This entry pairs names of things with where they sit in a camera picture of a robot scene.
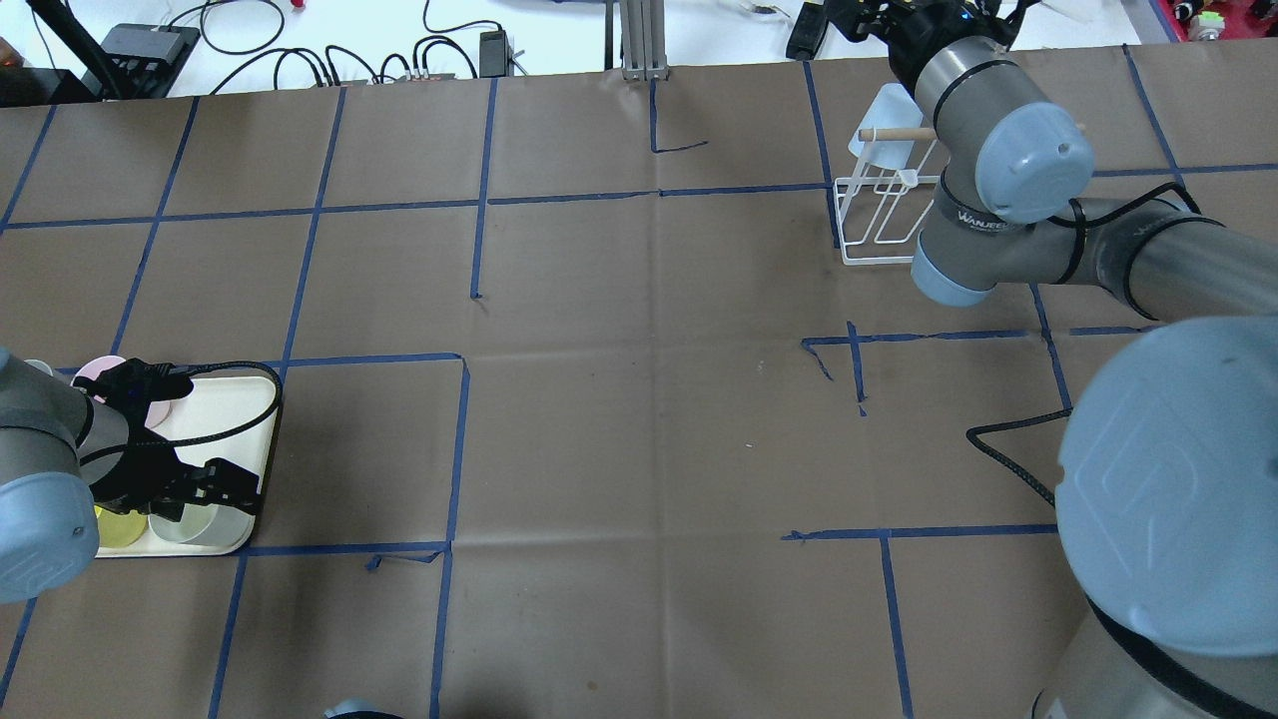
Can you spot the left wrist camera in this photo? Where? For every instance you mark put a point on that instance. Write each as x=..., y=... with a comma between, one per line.
x=133, y=386

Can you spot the cream cup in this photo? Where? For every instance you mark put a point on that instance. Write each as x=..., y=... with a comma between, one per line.
x=205, y=527

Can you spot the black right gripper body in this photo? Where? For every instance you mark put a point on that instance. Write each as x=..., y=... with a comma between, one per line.
x=907, y=40

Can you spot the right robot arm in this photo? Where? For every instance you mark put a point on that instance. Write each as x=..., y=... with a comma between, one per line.
x=1166, y=508

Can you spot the cream plastic tray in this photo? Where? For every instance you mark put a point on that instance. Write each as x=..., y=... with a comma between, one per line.
x=216, y=404

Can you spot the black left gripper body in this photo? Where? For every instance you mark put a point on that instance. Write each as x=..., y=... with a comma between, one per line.
x=137, y=471

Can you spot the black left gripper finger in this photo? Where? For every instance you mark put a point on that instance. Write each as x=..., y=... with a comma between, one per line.
x=221, y=482

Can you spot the pink cup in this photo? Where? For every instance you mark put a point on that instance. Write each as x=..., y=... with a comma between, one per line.
x=91, y=370

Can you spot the white wire cup rack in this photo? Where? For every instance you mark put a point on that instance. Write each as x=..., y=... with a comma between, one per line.
x=885, y=189

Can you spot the aluminium frame post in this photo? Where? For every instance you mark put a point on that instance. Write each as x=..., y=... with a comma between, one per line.
x=643, y=40

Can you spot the yellow cup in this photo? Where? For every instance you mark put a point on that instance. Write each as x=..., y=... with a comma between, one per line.
x=119, y=530

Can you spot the light blue ikea cup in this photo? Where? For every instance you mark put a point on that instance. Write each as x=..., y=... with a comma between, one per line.
x=893, y=108

